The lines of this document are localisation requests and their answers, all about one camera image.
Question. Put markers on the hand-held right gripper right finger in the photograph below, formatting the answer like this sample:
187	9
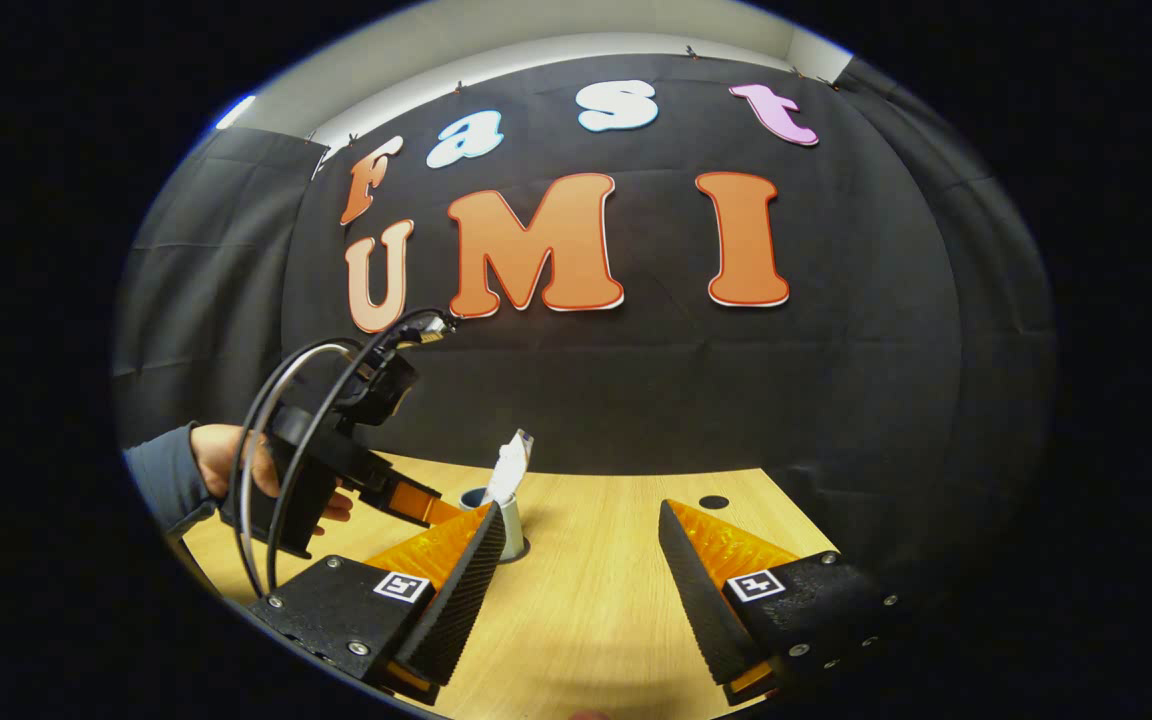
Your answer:
696	590

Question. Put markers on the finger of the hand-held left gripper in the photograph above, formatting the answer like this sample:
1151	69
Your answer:
416	500

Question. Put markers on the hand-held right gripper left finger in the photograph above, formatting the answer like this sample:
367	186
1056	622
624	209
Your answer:
456	600

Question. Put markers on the dark brown round coaster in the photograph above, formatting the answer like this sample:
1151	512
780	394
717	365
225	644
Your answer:
523	549

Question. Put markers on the white toothpaste tube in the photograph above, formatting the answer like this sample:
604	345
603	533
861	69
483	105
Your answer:
509	465

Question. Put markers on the light wooden desktop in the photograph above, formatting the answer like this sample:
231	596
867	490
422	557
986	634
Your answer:
586	620

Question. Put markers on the black backdrop cloth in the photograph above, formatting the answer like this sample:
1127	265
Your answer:
636	400

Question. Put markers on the white ceiling light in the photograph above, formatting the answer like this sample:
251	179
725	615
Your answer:
234	112

